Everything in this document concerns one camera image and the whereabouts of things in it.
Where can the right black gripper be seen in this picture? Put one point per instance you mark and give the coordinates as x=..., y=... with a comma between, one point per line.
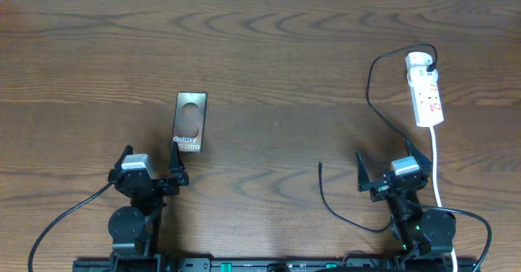
x=379, y=191

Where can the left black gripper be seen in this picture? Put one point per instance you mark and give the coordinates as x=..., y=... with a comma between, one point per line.
x=179, y=178

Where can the bronze Galaxy smartphone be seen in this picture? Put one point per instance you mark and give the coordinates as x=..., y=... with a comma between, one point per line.
x=189, y=120

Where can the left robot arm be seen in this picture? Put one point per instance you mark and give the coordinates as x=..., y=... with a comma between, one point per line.
x=135, y=228

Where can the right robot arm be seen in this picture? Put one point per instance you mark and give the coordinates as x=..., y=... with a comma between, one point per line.
x=426, y=233

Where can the white USB charger adapter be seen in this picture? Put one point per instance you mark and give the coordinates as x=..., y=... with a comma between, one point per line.
x=418, y=58

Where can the white power strip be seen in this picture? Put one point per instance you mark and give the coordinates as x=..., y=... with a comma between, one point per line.
x=425, y=96

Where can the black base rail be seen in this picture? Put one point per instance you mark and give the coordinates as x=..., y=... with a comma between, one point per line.
x=356, y=263

